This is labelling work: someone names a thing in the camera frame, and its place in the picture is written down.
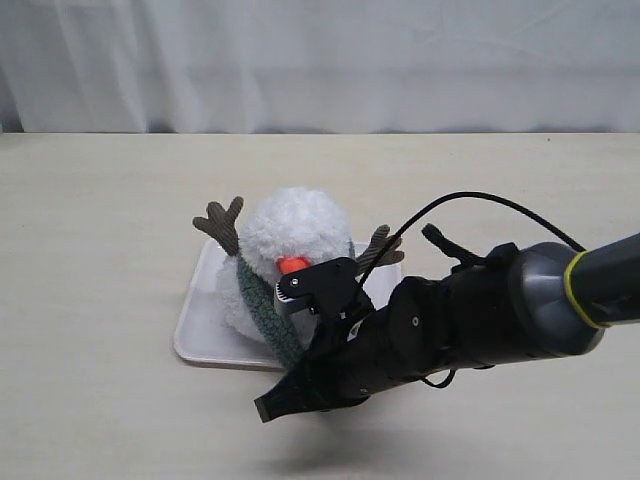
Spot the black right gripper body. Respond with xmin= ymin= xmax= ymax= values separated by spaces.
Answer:
xmin=299 ymin=306 xmax=400 ymax=410

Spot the green fleece scarf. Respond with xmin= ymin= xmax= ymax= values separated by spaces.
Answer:
xmin=234 ymin=242 xmax=357 ymax=370

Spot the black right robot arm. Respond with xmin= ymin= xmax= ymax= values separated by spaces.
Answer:
xmin=255 ymin=225 xmax=639 ymax=422

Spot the white plush snowman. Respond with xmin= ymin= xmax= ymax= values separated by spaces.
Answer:
xmin=192 ymin=187 xmax=391 ymax=354

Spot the white rectangular plastic tray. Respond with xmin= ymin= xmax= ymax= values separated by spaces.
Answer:
xmin=174 ymin=238 xmax=386 ymax=370

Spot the white background curtain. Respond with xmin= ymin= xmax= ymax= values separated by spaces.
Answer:
xmin=1 ymin=1 xmax=639 ymax=134

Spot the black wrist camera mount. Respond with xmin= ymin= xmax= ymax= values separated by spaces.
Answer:
xmin=274 ymin=257 xmax=374 ymax=321

